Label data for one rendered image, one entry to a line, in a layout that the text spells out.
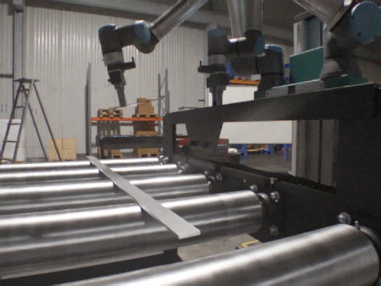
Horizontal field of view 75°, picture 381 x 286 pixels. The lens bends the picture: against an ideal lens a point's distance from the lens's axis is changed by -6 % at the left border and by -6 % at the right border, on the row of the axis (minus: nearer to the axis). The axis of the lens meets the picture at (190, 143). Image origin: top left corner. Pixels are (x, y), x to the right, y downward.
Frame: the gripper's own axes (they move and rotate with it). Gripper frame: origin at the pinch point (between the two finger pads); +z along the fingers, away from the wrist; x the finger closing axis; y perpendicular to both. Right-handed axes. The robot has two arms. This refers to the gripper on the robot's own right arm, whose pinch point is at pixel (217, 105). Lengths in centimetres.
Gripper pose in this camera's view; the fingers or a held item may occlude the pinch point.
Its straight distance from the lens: 121.6
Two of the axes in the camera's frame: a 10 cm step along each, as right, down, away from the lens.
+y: 9.1, -0.2, 4.0
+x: -4.0, -0.5, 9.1
